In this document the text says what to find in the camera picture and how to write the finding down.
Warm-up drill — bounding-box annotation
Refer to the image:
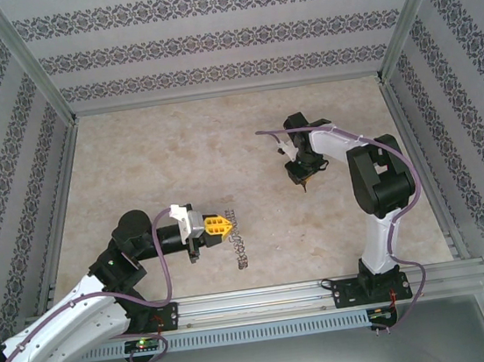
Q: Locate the grey slotted cable duct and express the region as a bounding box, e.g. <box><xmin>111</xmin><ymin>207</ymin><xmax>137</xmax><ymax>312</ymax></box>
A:
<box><xmin>74</xmin><ymin>307</ymin><xmax>376</xmax><ymax>362</ymax></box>

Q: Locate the aluminium frame side bar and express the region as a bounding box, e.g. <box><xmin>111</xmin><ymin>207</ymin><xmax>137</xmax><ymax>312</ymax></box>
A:
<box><xmin>377</xmin><ymin>71</ymin><xmax>473</xmax><ymax>268</ymax></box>
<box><xmin>18</xmin><ymin>119</ymin><xmax>102</xmax><ymax>312</ymax></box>

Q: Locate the aluminium frame post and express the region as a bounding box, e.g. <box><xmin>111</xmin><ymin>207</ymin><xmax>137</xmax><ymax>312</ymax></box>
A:
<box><xmin>0</xmin><ymin>0</ymin><xmax>79</xmax><ymax>132</ymax></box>
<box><xmin>367</xmin><ymin>0</ymin><xmax>464</xmax><ymax>86</ymax></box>

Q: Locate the aluminium frame cross bar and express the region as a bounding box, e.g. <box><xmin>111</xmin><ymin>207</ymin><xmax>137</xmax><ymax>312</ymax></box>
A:
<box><xmin>71</xmin><ymin>68</ymin><xmax>385</xmax><ymax>119</ymax></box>

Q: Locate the controller board with green light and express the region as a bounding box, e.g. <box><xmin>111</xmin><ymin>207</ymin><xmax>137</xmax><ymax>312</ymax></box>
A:
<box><xmin>123</xmin><ymin>336</ymin><xmax>163</xmax><ymax>354</ymax></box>

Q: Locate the silver keyring chain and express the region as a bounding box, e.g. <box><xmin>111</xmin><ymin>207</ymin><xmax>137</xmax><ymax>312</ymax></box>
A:
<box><xmin>222</xmin><ymin>208</ymin><xmax>253</xmax><ymax>273</ymax></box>

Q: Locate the small controller board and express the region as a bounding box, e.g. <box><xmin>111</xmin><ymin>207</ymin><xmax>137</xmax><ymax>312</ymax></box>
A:
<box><xmin>367</xmin><ymin>306</ymin><xmax>397</xmax><ymax>322</ymax></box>

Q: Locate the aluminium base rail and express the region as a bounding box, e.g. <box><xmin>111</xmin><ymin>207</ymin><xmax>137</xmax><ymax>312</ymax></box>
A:
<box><xmin>19</xmin><ymin>260</ymin><xmax>484</xmax><ymax>350</ymax></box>

